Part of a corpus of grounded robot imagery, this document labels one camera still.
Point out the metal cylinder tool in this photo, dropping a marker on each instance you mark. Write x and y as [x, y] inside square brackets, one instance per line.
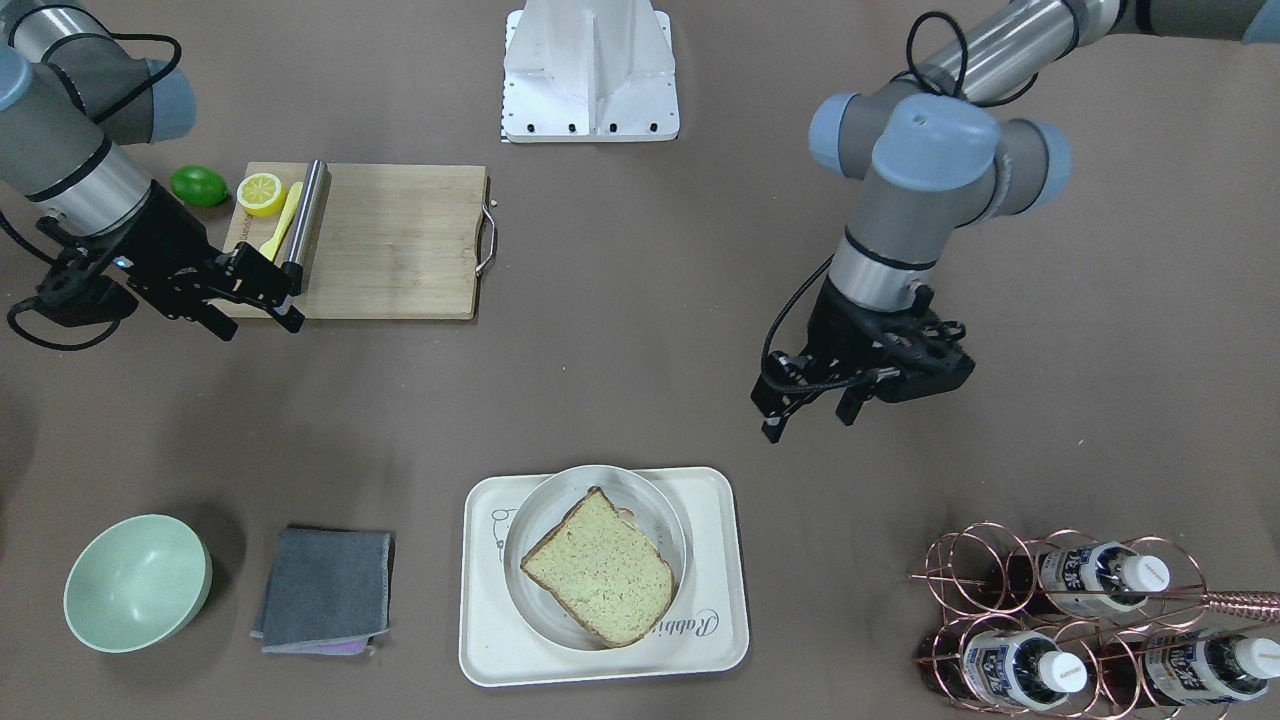
[306, 226]

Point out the tea bottle three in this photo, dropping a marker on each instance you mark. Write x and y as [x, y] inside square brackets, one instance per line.
[1189, 669]

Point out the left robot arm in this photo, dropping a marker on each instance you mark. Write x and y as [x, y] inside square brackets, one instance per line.
[931, 158]

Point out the copper wire bottle rack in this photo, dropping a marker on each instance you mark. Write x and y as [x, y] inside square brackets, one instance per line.
[1071, 626]

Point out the cream rabbit tray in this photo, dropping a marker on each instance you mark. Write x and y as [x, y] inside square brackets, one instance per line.
[706, 630]

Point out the yellow plastic knife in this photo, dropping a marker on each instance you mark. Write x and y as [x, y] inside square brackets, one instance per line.
[269, 249]

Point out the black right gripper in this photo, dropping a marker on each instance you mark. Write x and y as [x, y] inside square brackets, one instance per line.
[168, 244]

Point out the half lemon slice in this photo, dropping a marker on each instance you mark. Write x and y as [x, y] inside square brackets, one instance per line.
[261, 194]

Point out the tea bottle two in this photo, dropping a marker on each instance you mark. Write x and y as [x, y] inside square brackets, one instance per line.
[1011, 670]

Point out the plain bread slice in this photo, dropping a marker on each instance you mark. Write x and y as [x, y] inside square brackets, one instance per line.
[603, 571]

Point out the green bowl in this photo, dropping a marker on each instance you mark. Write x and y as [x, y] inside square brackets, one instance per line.
[136, 584]

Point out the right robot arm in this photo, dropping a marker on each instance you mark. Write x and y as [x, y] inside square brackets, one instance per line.
[73, 101]

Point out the grey folded cloth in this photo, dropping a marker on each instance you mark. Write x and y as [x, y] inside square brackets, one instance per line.
[328, 592]

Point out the green lime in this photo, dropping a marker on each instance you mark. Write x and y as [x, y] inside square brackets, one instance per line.
[198, 186]

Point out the tea bottle one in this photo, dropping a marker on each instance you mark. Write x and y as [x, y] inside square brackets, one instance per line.
[1097, 580]

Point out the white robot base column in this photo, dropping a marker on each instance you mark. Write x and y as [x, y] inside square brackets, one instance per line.
[589, 72]

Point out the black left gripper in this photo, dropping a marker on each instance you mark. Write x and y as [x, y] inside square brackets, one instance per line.
[829, 325]

